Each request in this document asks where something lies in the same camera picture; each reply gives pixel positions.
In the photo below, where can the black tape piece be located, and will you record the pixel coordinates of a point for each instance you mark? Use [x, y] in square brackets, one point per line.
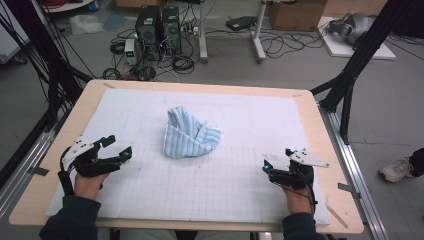
[348, 189]
[39, 171]

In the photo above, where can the white grid mat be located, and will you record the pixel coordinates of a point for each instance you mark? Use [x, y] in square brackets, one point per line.
[213, 186]

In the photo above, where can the person's right hand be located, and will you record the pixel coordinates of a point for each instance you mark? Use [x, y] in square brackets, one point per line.
[298, 200]

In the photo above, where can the white desk leg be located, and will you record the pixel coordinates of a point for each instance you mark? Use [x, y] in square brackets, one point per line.
[258, 36]
[202, 33]

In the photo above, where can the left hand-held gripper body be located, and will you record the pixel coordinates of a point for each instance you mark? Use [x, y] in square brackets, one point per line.
[83, 163]

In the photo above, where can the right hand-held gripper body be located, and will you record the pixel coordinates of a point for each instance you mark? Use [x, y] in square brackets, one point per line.
[293, 176]

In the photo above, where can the black flat device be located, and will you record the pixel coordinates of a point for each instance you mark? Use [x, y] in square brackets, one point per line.
[240, 23]

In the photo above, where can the white floor board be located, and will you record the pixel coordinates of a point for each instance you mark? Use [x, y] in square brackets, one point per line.
[340, 50]

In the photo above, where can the grey headset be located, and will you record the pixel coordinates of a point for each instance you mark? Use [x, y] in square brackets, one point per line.
[356, 26]

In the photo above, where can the person's legs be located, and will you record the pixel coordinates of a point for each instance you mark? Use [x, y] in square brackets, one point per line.
[146, 235]

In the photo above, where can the large cardboard box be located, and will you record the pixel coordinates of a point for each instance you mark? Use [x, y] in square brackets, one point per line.
[296, 15]

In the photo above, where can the white power supply box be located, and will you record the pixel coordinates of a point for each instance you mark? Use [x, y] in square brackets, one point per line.
[130, 51]

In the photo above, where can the aluminium rail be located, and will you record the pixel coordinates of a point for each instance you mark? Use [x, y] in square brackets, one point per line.
[23, 166]
[353, 173]

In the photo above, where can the clear plastic bag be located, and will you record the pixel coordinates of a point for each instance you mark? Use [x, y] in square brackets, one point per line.
[86, 25]

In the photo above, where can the wide black computer tower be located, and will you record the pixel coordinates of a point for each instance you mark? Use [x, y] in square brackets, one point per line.
[147, 33]

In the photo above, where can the white cabinet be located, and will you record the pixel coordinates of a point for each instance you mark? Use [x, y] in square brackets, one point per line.
[8, 40]

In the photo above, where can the narrow black computer tower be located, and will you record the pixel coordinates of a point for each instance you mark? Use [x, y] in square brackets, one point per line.
[171, 30]

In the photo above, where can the white round table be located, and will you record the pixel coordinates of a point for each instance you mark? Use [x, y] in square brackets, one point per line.
[71, 6]

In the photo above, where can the black metal frame stand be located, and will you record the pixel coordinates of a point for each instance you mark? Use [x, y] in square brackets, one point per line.
[360, 56]
[46, 60]

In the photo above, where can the person's left hand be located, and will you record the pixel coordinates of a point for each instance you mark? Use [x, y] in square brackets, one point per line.
[87, 186]

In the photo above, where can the blue striped towel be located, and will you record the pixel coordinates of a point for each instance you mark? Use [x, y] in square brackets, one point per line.
[190, 140]

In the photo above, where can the thin wooden strip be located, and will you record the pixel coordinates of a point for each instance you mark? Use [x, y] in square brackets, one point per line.
[336, 216]

